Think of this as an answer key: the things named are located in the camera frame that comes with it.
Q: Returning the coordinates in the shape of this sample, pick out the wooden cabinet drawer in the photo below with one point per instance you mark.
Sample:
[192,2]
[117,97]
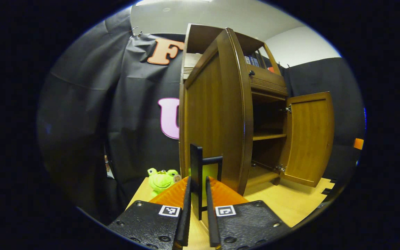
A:
[267,81]

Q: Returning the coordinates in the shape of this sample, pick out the green frog plush toy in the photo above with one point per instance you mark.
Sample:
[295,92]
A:
[161,180]

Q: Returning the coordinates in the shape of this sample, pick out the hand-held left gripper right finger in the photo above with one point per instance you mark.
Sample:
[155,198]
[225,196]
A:
[252,222]

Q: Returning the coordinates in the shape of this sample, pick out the wooden double-door shoe cabinet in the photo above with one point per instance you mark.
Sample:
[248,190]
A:
[266,83]

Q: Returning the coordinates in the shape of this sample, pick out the metal clip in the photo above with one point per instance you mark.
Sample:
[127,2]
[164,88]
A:
[136,32]

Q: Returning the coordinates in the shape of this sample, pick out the wooden cabinet door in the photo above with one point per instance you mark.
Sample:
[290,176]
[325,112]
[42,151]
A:
[214,114]
[311,139]

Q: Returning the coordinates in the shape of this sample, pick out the ceiling light panel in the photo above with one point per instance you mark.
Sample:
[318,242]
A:
[172,1]

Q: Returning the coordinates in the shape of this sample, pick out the black backdrop cloth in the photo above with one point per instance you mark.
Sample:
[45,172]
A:
[137,104]

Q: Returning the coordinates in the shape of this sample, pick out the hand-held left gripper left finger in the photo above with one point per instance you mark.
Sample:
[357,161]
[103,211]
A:
[144,222]

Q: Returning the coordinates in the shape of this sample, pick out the row of blue books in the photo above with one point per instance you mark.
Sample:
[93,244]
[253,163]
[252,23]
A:
[252,61]

